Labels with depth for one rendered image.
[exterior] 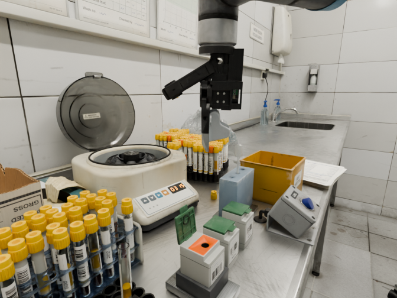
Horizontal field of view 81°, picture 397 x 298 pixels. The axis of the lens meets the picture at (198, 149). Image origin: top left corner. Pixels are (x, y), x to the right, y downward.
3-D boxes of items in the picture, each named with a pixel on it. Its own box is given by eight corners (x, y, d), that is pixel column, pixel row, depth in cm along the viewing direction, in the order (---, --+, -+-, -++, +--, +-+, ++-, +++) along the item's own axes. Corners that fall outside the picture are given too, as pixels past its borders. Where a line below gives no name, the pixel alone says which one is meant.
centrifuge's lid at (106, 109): (52, 68, 56) (43, 74, 62) (71, 168, 60) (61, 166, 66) (131, 73, 72) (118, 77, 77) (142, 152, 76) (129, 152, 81)
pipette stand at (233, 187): (242, 229, 48) (244, 184, 45) (212, 220, 51) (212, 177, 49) (257, 209, 56) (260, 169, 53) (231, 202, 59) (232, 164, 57)
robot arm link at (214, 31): (196, 18, 41) (199, 27, 49) (195, 47, 42) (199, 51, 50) (239, 18, 40) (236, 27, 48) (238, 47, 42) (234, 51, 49)
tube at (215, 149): (212, 180, 72) (212, 146, 70) (214, 178, 74) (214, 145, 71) (217, 181, 72) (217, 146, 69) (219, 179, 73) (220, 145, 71)
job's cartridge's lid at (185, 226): (176, 213, 30) (172, 211, 30) (180, 246, 31) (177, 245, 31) (194, 201, 33) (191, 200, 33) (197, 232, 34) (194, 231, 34)
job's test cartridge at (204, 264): (208, 302, 30) (209, 259, 28) (179, 285, 32) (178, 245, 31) (224, 281, 33) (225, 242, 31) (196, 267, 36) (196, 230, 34)
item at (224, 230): (227, 273, 36) (228, 235, 35) (201, 261, 39) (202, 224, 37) (238, 258, 40) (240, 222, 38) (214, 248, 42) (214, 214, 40)
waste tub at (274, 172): (288, 210, 55) (292, 169, 53) (237, 195, 63) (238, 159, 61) (302, 191, 66) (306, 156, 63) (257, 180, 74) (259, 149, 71)
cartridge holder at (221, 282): (220, 324, 28) (221, 300, 27) (165, 290, 33) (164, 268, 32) (240, 294, 33) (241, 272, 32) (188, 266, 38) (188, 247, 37)
